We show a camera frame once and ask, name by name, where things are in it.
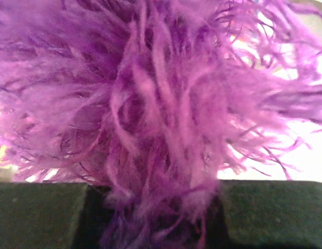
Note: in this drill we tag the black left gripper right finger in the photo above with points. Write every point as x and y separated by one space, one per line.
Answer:
272 214

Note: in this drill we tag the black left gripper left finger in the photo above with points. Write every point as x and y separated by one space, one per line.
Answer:
49 215

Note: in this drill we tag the purple fluffy duster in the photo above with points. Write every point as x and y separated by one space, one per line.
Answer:
152 99

